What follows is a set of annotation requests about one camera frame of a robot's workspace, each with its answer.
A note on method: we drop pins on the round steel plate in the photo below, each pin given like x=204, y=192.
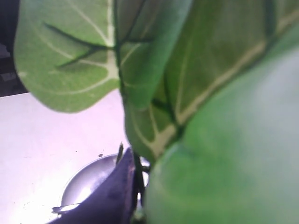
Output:
x=87, y=179

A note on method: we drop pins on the artificial red flower plant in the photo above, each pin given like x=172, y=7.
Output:
x=210, y=92

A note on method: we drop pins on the steel spoon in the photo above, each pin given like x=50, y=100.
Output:
x=64, y=209

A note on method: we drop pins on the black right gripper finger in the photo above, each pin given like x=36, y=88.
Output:
x=112, y=202

